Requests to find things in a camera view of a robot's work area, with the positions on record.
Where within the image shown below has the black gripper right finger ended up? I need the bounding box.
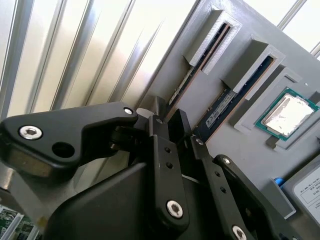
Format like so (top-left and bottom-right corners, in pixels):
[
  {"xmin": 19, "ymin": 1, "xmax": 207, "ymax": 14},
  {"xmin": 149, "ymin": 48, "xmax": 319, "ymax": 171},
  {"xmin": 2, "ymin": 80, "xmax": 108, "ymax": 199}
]
[{"xmin": 168, "ymin": 108, "xmax": 301, "ymax": 240}]

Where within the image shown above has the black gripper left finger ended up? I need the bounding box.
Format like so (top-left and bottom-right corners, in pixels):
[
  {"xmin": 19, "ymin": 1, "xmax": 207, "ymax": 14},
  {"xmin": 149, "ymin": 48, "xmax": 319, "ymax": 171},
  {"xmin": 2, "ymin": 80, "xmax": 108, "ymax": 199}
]
[{"xmin": 0, "ymin": 101, "xmax": 192, "ymax": 227}]

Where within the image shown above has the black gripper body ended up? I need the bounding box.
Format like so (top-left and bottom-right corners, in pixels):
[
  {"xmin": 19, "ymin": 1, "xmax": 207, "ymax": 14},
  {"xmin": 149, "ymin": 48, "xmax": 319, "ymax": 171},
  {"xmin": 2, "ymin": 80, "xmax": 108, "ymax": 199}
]
[{"xmin": 43, "ymin": 162, "xmax": 226, "ymax": 240}]

